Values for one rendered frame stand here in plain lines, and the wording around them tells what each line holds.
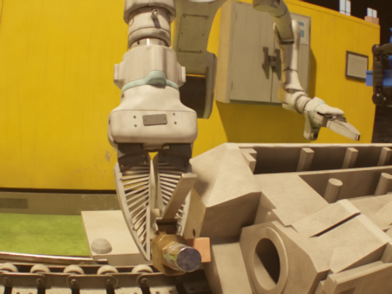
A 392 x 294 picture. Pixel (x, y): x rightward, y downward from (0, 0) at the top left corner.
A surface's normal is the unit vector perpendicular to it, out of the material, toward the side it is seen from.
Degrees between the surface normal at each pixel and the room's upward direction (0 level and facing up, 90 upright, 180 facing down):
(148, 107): 71
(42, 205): 90
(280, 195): 10
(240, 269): 40
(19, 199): 90
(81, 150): 90
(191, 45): 127
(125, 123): 65
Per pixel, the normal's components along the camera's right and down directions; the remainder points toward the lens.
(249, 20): 0.31, 0.20
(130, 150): 0.32, -0.19
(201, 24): 0.07, 0.74
